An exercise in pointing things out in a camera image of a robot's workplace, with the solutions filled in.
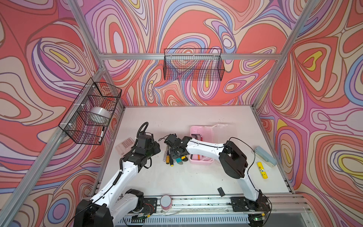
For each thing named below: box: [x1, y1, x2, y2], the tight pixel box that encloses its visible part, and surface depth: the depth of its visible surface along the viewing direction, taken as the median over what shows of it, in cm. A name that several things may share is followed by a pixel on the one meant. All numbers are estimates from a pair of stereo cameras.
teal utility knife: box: [175, 157, 184, 165], surface depth 90 cm
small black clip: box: [217, 187, 226, 197], surface depth 80 cm
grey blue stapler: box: [251, 145, 277, 167], surface depth 88 cm
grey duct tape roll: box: [89, 106, 112, 124], surface depth 74 cm
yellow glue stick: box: [257, 161, 269, 180], surface depth 86 cm
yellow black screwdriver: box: [169, 154, 174, 167], surface depth 90 cm
